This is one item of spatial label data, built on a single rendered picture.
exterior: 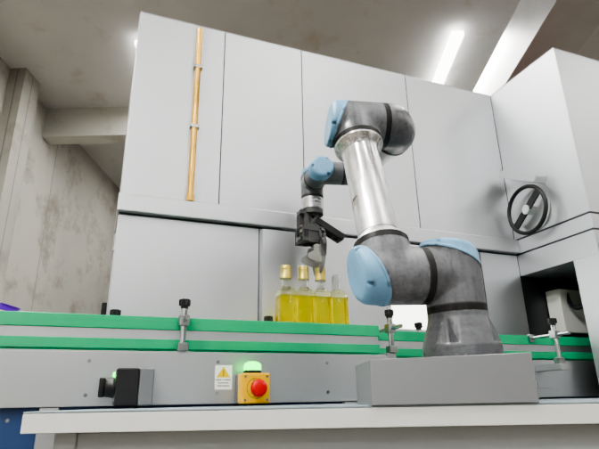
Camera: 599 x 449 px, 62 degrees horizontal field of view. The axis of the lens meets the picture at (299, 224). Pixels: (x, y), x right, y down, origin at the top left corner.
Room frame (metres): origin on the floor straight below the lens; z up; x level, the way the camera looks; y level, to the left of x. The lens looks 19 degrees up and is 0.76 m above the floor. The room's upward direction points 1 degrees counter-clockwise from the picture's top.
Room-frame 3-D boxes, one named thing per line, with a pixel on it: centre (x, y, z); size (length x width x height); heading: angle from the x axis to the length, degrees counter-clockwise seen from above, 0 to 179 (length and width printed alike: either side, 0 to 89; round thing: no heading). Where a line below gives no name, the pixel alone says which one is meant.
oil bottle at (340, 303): (1.60, -0.12, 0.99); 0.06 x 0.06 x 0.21; 21
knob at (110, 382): (1.17, 0.44, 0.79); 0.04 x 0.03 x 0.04; 22
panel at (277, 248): (1.81, -0.29, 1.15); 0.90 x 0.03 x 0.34; 112
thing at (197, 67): (1.55, 0.37, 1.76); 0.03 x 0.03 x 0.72; 22
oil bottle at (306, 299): (1.55, -0.01, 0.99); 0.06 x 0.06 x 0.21; 22
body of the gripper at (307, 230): (1.56, -0.04, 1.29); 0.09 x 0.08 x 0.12; 112
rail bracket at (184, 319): (1.25, 0.29, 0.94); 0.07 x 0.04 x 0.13; 22
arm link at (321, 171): (1.47, -0.08, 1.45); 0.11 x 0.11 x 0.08; 11
